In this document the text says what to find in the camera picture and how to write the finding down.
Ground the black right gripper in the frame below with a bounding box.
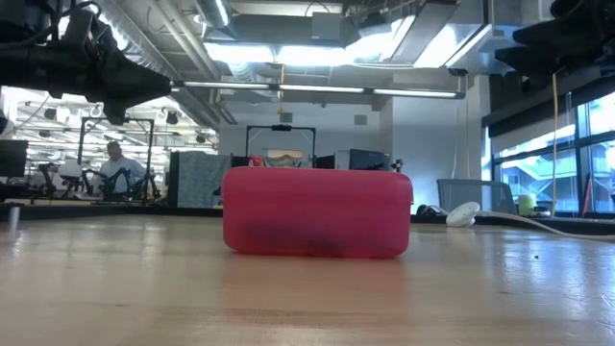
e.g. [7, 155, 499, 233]
[494, 0, 615, 79]

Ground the black desk monitor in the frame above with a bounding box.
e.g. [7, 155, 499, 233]
[349, 148, 392, 172]

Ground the yellow extension cable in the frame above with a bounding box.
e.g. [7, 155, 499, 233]
[549, 71, 561, 217]

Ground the silver metal post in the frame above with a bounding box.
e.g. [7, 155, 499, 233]
[7, 203, 23, 233]

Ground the silver ceiling duct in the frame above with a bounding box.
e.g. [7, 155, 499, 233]
[194, 0, 232, 30]

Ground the grey partition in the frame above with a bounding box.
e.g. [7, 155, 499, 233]
[167, 150, 234, 210]

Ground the long ceiling light bar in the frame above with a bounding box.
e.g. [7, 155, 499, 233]
[170, 80, 466, 100]

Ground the red plastic pencil box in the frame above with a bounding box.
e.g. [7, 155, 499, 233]
[221, 165, 415, 260]

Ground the dark office chair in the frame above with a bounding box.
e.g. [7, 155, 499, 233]
[435, 178, 518, 216]

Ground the black stand frame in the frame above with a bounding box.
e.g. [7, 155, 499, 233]
[78, 116, 156, 203]
[245, 124, 317, 168]

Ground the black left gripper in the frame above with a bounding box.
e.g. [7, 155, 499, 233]
[61, 5, 173, 127]

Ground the white puck cable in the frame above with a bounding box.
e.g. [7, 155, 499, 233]
[415, 204, 615, 240]

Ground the white round puck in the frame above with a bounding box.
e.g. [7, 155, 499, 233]
[445, 201, 481, 229]

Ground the person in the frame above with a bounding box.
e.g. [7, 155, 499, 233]
[98, 140, 148, 201]

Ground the yellow-green cup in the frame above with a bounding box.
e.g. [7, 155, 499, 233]
[517, 193, 537, 217]

